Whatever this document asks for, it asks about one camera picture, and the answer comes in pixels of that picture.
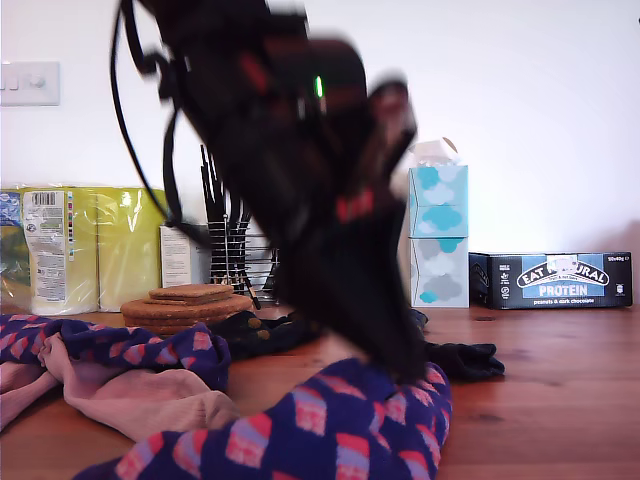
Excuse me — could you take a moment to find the small white carton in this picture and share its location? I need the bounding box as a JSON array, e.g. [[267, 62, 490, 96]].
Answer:
[[159, 223, 211, 289]]

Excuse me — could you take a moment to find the black protein bar box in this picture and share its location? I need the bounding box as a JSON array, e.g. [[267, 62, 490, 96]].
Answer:
[[468, 251, 634, 311]]

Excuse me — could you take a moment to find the navy sock with brown dots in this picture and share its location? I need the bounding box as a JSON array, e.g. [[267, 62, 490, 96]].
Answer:
[[207, 308, 326, 360], [409, 307, 507, 382]]

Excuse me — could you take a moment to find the round cork trivet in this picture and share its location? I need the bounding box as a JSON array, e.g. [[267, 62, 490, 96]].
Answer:
[[122, 305, 258, 327], [124, 317, 214, 337], [121, 294, 254, 319]]

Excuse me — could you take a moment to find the square cork coaster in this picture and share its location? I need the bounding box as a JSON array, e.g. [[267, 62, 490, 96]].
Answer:
[[148, 288, 234, 305], [160, 283, 235, 297]]

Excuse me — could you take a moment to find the white wall switch plate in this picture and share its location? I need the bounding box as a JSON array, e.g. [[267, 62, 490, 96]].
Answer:
[[0, 61, 62, 108]]

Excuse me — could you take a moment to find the chrome wire utensil holder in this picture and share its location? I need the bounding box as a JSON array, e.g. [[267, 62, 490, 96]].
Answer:
[[207, 213, 294, 306]]

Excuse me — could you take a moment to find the grey cloud tissue box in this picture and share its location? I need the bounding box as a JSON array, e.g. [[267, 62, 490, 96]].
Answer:
[[409, 236, 471, 309]]

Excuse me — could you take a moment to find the purple sock with pink squares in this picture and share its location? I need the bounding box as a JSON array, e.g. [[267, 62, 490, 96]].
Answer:
[[74, 357, 454, 480], [0, 313, 232, 392]]

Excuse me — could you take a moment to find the plain pink ribbed sock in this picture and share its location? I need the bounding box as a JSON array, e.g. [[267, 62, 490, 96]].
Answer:
[[37, 334, 242, 445], [0, 359, 66, 432]]

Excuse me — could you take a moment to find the white tissue sheet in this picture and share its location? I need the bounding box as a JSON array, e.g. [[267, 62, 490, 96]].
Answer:
[[412, 137, 462, 169]]

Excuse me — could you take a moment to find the blue cloud tissue box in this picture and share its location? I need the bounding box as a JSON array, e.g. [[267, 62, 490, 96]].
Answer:
[[408, 164, 470, 240]]

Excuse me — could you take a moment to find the yellow paper towel pack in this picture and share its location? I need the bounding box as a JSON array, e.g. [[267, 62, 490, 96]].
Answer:
[[0, 184, 169, 317]]

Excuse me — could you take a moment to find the black tipped wooden brush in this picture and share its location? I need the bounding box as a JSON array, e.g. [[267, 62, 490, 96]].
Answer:
[[242, 276, 263, 311]]

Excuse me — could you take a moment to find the black cable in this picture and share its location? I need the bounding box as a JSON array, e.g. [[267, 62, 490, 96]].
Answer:
[[162, 107, 190, 229], [110, 0, 214, 249]]

